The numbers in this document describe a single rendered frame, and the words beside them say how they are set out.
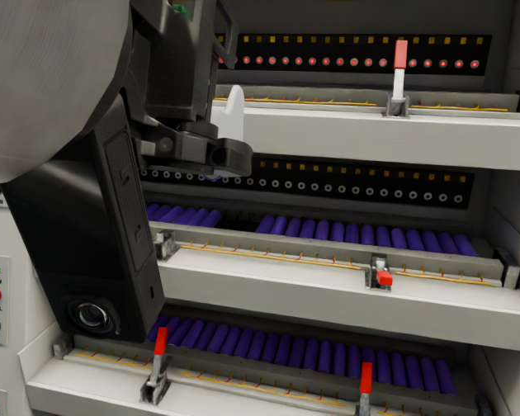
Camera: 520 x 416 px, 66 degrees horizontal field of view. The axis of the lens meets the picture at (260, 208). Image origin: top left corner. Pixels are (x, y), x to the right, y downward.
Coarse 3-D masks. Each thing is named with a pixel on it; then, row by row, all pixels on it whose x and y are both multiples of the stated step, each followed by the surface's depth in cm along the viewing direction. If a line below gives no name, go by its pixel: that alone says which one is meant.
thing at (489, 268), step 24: (192, 240) 52; (216, 240) 52; (240, 240) 51; (264, 240) 50; (288, 240) 50; (312, 240) 50; (336, 264) 48; (408, 264) 47; (432, 264) 47; (456, 264) 46; (480, 264) 45
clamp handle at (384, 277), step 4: (380, 260) 44; (384, 260) 44; (376, 264) 44; (380, 264) 44; (376, 268) 44; (380, 268) 44; (376, 272) 42; (380, 272) 40; (384, 272) 40; (388, 272) 40; (376, 276) 41; (380, 276) 38; (384, 276) 38; (388, 276) 38; (380, 280) 38; (384, 280) 38; (388, 280) 38; (392, 280) 38; (380, 284) 38; (384, 284) 38; (388, 284) 38
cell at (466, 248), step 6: (462, 234) 54; (456, 240) 53; (462, 240) 52; (468, 240) 52; (456, 246) 52; (462, 246) 51; (468, 246) 50; (462, 252) 50; (468, 252) 49; (474, 252) 49
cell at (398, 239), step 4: (396, 228) 56; (392, 232) 55; (396, 232) 54; (400, 232) 54; (392, 236) 54; (396, 236) 53; (400, 236) 53; (404, 236) 54; (392, 240) 53; (396, 240) 52; (400, 240) 52; (404, 240) 52; (392, 244) 53; (396, 244) 51; (400, 244) 51; (404, 244) 51; (404, 248) 50; (408, 248) 51
